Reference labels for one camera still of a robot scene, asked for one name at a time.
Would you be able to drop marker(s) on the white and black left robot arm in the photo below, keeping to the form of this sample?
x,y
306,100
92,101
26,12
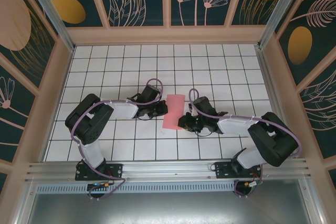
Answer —
x,y
123,111

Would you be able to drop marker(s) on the long aluminium base rail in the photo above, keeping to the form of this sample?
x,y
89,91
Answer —
x,y
170,169

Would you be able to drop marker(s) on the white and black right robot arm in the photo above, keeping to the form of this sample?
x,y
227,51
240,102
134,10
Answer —
x,y
236,127

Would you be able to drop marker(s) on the aluminium side rail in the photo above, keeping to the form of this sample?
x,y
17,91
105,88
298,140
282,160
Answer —
x,y
267,77

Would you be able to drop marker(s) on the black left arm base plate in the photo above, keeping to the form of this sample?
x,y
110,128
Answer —
x,y
116,170

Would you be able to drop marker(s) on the small circuit board with connector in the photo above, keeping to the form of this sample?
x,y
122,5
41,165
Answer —
x,y
101,184
253,183

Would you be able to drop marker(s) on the grey metal sheet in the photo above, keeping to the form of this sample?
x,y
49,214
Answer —
x,y
170,208

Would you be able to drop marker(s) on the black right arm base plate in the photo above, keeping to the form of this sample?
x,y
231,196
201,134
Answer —
x,y
223,169

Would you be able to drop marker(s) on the aluminium corner post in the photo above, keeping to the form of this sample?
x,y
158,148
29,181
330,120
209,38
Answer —
x,y
281,6
52,14

